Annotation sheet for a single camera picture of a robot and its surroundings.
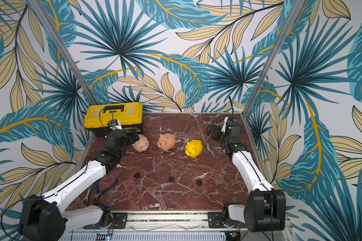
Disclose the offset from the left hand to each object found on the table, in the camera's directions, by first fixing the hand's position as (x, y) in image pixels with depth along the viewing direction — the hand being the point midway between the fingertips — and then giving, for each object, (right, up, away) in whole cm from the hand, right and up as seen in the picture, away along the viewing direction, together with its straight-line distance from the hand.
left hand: (128, 132), depth 81 cm
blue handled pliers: (-16, -33, -1) cm, 37 cm away
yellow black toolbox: (-24, +10, +15) cm, 30 cm away
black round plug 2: (+23, -28, +7) cm, 37 cm away
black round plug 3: (+39, -29, +5) cm, 49 cm away
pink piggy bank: (+5, -8, +9) cm, 13 cm away
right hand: (+46, +1, +3) cm, 47 cm away
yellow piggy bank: (+35, -10, +8) cm, 38 cm away
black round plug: (+3, -26, +7) cm, 27 cm away
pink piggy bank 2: (+19, -6, +11) cm, 23 cm away
